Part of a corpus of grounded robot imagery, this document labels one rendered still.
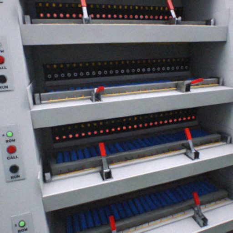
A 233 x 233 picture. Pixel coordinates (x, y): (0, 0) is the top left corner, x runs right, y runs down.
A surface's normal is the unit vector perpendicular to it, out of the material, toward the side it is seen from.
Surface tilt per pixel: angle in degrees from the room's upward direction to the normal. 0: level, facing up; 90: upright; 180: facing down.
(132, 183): 109
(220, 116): 90
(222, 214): 19
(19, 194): 90
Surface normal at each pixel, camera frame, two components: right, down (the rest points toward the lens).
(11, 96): 0.27, -0.04
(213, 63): -0.95, 0.13
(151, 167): -0.04, -0.95
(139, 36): 0.30, 0.29
